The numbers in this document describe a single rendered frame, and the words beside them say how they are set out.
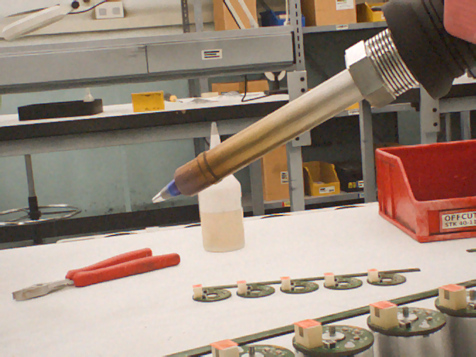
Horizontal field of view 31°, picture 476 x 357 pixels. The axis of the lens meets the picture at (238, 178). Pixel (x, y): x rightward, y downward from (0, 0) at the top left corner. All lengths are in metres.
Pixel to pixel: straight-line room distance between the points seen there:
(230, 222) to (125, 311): 0.16
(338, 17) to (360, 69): 4.32
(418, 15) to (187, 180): 0.07
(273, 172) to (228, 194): 3.77
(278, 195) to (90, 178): 1.05
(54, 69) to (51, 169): 2.19
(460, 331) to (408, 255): 0.33
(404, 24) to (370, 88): 0.02
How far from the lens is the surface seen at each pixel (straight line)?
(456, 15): 0.18
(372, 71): 0.19
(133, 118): 2.61
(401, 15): 0.19
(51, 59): 2.57
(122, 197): 4.75
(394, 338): 0.27
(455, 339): 0.29
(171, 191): 0.21
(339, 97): 0.20
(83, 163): 4.72
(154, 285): 0.58
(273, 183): 4.43
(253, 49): 2.63
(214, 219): 0.66
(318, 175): 4.78
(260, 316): 0.50
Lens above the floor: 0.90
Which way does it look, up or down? 8 degrees down
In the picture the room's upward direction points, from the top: 5 degrees counter-clockwise
